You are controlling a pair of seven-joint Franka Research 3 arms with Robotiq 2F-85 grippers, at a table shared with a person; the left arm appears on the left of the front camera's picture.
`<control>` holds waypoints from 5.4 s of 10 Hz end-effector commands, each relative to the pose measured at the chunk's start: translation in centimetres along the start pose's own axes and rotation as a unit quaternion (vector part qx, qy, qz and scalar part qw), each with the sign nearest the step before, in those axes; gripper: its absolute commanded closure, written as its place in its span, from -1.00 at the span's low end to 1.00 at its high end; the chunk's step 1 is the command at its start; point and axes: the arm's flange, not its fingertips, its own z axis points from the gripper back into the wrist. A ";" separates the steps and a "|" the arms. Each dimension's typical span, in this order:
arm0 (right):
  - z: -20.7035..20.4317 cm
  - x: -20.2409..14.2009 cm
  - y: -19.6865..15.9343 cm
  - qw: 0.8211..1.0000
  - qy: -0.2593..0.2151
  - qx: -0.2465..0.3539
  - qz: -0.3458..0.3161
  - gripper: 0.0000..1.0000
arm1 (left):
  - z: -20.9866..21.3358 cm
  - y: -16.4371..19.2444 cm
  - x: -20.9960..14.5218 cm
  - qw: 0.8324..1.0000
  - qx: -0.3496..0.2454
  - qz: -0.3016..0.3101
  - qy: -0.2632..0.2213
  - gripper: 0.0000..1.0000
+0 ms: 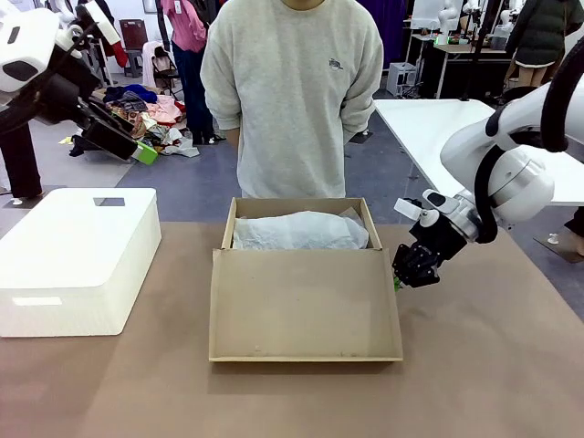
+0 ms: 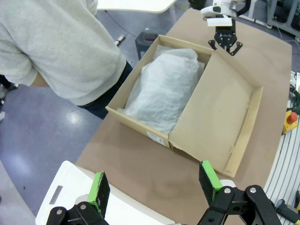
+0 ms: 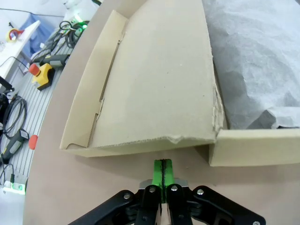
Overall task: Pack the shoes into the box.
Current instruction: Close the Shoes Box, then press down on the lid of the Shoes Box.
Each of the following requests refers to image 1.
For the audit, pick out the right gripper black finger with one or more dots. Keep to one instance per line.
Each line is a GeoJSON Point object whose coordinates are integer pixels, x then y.
{"type": "Point", "coordinates": [402, 262]}
{"type": "Point", "coordinates": [424, 274]}

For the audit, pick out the grey desk with white legs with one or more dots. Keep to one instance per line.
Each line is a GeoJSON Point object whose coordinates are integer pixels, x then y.
{"type": "Point", "coordinates": [105, 59]}

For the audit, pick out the black tripod pole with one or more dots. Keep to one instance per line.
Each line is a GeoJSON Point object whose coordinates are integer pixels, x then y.
{"type": "Point", "coordinates": [479, 45]}

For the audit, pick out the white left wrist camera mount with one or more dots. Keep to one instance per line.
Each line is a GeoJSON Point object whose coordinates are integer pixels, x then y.
{"type": "Point", "coordinates": [98, 20]}

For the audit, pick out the red hanging garment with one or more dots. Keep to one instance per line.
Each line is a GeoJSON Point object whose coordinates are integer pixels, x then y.
{"type": "Point", "coordinates": [119, 52]}

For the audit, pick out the black background table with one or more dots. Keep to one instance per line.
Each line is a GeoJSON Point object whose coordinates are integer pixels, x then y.
{"type": "Point", "coordinates": [456, 68]}

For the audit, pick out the white table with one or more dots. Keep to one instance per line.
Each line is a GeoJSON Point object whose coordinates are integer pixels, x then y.
{"type": "Point", "coordinates": [424, 132]}

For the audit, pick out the brown cardboard shoe box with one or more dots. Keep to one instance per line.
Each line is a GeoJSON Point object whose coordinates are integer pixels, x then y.
{"type": "Point", "coordinates": [301, 305]}

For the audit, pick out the blue cloth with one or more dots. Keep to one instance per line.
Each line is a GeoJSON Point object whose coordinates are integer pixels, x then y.
{"type": "Point", "coordinates": [139, 91]}

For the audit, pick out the brown chair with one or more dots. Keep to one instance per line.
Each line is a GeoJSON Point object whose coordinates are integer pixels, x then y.
{"type": "Point", "coordinates": [133, 41]}

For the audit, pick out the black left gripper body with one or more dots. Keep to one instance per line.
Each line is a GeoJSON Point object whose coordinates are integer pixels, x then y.
{"type": "Point", "coordinates": [68, 91]}

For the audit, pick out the person in grey sweatshirt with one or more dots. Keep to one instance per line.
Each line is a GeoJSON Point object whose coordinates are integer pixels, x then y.
{"type": "Point", "coordinates": [292, 91]}

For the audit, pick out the figure in pink top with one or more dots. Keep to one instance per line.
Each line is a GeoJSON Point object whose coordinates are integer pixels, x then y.
{"type": "Point", "coordinates": [189, 68]}

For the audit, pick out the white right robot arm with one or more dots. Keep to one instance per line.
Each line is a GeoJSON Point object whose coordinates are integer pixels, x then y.
{"type": "Point", "coordinates": [520, 178]}

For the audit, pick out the person in dark jacket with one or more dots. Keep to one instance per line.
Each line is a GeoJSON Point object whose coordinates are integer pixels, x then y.
{"type": "Point", "coordinates": [538, 32]}

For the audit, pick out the pink cloth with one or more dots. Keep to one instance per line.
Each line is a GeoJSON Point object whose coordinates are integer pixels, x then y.
{"type": "Point", "coordinates": [164, 111]}

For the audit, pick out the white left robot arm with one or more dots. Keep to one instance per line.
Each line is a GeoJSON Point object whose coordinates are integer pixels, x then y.
{"type": "Point", "coordinates": [27, 41]}

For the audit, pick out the person's right forearm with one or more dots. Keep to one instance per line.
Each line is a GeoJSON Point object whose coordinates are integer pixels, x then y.
{"type": "Point", "coordinates": [233, 137]}

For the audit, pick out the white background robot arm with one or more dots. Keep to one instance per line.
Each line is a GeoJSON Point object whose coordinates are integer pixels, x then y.
{"type": "Point", "coordinates": [446, 18]}

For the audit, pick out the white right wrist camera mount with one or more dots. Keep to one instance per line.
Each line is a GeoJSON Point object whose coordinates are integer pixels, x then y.
{"type": "Point", "coordinates": [408, 209]}

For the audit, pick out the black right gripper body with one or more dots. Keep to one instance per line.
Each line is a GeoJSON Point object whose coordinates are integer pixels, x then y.
{"type": "Point", "coordinates": [440, 242]}

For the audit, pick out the black floor plate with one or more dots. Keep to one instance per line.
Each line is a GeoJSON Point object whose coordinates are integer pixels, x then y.
{"type": "Point", "coordinates": [559, 248]}

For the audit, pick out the white tissue paper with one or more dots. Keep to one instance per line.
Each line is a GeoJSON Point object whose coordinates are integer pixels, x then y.
{"type": "Point", "coordinates": [296, 232]}

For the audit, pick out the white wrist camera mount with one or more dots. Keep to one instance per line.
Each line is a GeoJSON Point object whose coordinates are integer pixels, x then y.
{"type": "Point", "coordinates": [408, 209]}
{"type": "Point", "coordinates": [98, 20]}

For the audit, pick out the white small cabinet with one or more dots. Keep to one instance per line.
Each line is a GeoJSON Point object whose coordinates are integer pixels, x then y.
{"type": "Point", "coordinates": [401, 80]}

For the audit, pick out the white plastic storage bin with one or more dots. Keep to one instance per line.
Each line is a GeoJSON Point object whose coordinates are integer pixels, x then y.
{"type": "Point", "coordinates": [73, 255]}

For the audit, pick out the black folding chair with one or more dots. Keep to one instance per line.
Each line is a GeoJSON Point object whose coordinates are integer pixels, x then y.
{"type": "Point", "coordinates": [162, 68]}

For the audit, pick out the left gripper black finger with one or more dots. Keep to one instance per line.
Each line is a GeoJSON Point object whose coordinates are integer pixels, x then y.
{"type": "Point", "coordinates": [111, 118]}
{"type": "Point", "coordinates": [114, 141]}

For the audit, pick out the white crumpled cloth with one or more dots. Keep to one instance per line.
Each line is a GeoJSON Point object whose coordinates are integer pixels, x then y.
{"type": "Point", "coordinates": [182, 146]}

